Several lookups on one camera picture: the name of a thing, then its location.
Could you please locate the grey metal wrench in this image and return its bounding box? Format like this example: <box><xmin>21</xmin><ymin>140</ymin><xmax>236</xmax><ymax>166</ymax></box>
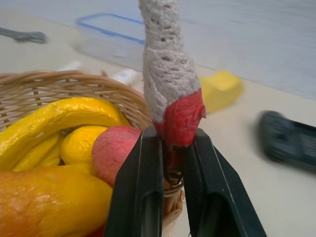
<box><xmin>0</xmin><ymin>27</ymin><xmax>47</xmax><ymax>44</ymax></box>

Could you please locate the yellow lemon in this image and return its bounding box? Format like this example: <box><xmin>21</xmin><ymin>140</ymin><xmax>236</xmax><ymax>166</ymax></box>
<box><xmin>60</xmin><ymin>125</ymin><xmax>108</xmax><ymax>165</ymax></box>

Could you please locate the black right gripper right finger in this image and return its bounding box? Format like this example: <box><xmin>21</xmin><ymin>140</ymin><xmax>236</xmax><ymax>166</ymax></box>
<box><xmin>182</xmin><ymin>127</ymin><xmax>268</xmax><ymax>237</ymax></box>

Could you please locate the dark green flat device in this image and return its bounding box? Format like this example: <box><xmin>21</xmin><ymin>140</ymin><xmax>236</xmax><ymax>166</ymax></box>
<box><xmin>256</xmin><ymin>110</ymin><xmax>316</xmax><ymax>171</ymax></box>

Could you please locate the yellow block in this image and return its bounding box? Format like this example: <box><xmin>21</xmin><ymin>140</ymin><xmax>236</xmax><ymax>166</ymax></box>
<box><xmin>198</xmin><ymin>70</ymin><xmax>245</xmax><ymax>115</ymax></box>

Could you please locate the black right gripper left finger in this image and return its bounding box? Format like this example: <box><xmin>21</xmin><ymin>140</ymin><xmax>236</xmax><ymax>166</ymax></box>
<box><xmin>103</xmin><ymin>125</ymin><xmax>164</xmax><ymax>237</ymax></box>

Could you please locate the pink peach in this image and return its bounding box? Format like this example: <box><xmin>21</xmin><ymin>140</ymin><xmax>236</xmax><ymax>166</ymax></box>
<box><xmin>92</xmin><ymin>125</ymin><xmax>142</xmax><ymax>188</ymax></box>

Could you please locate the white and red dragon fruit slice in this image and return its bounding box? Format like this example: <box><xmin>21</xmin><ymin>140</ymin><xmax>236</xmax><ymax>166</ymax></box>
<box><xmin>138</xmin><ymin>0</ymin><xmax>206</xmax><ymax>149</ymax></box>

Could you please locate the yellow banana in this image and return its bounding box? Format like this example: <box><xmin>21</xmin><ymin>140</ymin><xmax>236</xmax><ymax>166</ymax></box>
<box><xmin>0</xmin><ymin>96</ymin><xmax>131</xmax><ymax>172</ymax></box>

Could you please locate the white tube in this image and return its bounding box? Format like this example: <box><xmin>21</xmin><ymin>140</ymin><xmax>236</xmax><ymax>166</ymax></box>
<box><xmin>114</xmin><ymin>68</ymin><xmax>138</xmax><ymax>82</ymax></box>

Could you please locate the orange yellow mango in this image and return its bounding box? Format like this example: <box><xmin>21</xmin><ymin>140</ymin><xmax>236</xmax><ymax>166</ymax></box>
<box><xmin>0</xmin><ymin>162</ymin><xmax>114</xmax><ymax>237</ymax></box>

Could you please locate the clear box with blue rim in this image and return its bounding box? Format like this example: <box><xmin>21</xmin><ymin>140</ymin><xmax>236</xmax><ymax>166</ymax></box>
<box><xmin>76</xmin><ymin>13</ymin><xmax>146</xmax><ymax>71</ymax></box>

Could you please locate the wicker basket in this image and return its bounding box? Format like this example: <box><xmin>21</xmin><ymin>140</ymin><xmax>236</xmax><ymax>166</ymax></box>
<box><xmin>0</xmin><ymin>70</ymin><xmax>185</xmax><ymax>237</ymax></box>

